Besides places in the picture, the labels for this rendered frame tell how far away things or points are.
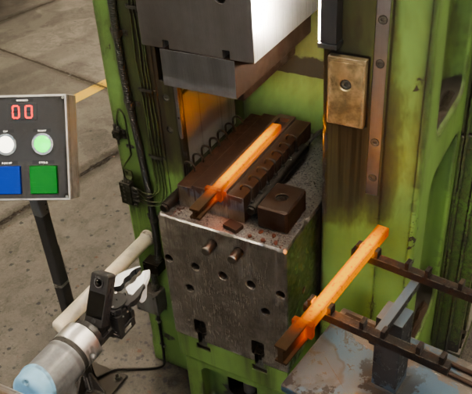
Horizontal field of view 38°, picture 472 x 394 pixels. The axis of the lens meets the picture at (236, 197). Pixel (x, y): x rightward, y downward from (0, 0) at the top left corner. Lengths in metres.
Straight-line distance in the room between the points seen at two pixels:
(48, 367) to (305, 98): 1.14
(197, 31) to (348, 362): 0.84
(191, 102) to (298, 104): 0.36
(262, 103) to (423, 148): 0.70
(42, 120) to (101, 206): 1.66
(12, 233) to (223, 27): 2.18
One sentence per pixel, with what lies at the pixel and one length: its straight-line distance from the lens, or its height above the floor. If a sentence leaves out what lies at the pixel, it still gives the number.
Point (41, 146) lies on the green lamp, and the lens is 1.90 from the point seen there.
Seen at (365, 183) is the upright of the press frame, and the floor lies 1.03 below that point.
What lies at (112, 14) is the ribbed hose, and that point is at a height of 1.37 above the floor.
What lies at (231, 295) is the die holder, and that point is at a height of 0.70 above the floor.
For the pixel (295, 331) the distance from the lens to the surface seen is 1.37.
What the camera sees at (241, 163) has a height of 1.01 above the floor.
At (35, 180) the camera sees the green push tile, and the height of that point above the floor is 1.01.
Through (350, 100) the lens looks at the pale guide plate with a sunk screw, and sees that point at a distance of 1.61.
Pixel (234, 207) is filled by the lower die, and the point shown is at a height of 0.96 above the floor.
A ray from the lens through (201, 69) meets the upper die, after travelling 1.61.
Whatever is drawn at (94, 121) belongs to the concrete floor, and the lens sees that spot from 4.30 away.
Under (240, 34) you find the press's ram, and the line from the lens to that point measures 1.51.
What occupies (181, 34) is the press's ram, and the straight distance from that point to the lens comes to 1.60.
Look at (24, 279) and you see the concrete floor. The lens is 3.20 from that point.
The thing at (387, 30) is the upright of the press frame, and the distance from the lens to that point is 1.53.
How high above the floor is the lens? 2.00
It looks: 35 degrees down
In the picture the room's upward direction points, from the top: 4 degrees counter-clockwise
